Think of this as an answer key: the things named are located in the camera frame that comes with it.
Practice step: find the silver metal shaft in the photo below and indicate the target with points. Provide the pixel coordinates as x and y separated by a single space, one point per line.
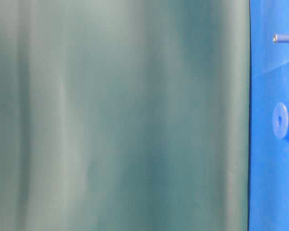
281 38

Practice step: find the blue mat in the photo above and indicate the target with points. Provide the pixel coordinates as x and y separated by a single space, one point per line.
269 156

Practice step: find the small blue gear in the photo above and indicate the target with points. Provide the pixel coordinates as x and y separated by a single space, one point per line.
280 120

